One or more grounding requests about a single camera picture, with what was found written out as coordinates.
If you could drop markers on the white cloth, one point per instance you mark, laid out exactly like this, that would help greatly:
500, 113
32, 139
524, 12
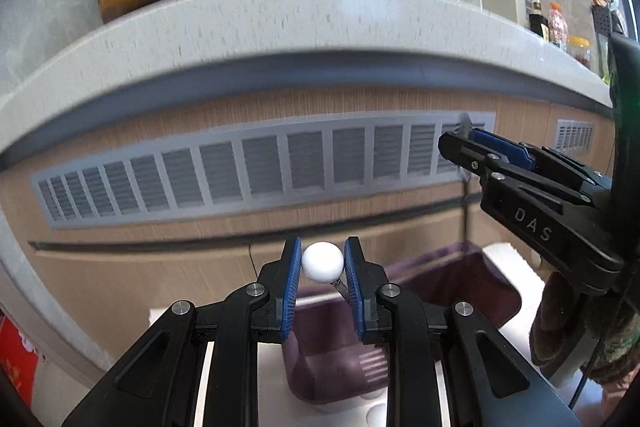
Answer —
510, 267

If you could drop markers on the person's right forearm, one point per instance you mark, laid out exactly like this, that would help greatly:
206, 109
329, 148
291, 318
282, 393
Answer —
575, 332

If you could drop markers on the white round-knob utensil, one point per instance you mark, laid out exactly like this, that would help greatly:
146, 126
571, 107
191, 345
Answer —
322, 261

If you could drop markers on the red box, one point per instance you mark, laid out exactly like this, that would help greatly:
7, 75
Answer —
15, 372

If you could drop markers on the grey metal utensil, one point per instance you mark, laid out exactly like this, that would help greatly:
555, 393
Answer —
465, 127

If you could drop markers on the orange-capped bottle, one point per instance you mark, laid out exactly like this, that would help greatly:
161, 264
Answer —
558, 24

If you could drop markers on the purple plastic utensil holder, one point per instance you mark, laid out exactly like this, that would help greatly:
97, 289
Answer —
450, 287

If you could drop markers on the long grey vent grille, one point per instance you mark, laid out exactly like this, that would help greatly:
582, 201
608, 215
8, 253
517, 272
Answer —
260, 167

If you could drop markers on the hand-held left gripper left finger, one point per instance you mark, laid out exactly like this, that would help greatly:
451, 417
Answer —
290, 289

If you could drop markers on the yellow-lidded jar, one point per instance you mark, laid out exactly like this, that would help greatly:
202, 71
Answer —
580, 52

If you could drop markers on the dark sauce bottle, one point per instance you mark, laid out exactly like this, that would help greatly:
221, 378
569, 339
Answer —
537, 21

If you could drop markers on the small grey vent grille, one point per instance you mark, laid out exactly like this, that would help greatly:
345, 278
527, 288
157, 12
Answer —
575, 134

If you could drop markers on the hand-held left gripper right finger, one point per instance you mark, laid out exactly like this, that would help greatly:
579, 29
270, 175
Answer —
354, 292

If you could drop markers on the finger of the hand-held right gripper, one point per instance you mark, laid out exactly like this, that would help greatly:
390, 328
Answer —
525, 217
500, 147

